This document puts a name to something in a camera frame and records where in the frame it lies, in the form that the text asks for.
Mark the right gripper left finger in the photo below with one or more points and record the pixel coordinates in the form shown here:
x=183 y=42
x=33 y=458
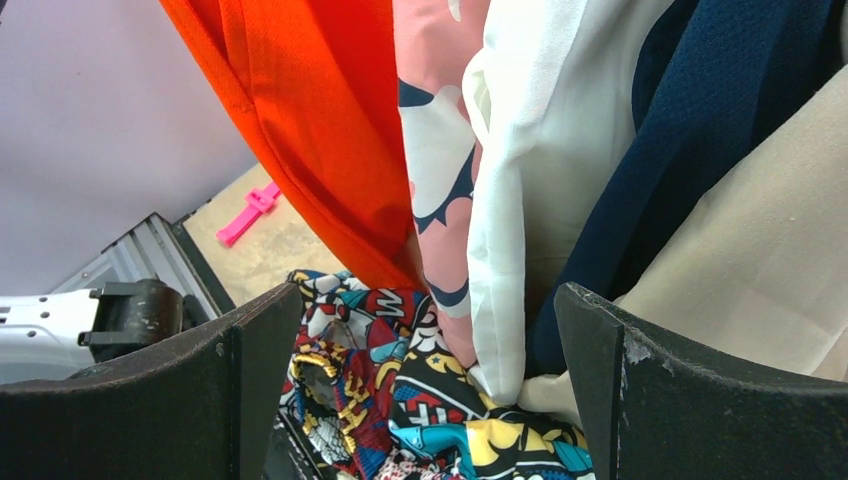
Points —
x=199 y=405

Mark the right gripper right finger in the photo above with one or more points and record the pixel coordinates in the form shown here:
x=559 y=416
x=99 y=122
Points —
x=657 y=405

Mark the colourful comic print shorts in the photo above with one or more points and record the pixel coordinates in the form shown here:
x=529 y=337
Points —
x=378 y=395

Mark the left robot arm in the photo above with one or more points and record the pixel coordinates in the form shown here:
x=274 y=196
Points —
x=51 y=337

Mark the beige shorts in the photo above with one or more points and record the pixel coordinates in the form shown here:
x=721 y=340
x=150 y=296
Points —
x=762 y=265

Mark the white shorts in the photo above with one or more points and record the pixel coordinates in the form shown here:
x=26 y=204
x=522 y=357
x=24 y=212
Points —
x=549 y=100

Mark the navy blue shorts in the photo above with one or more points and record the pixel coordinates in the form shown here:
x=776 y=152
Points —
x=696 y=132

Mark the orange shorts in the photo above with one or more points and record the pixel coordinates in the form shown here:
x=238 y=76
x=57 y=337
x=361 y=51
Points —
x=312 y=88

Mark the pink patterned shorts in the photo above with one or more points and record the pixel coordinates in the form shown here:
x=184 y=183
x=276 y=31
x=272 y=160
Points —
x=434 y=42

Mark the pink plastic clip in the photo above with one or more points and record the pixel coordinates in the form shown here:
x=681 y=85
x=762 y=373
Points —
x=258 y=202

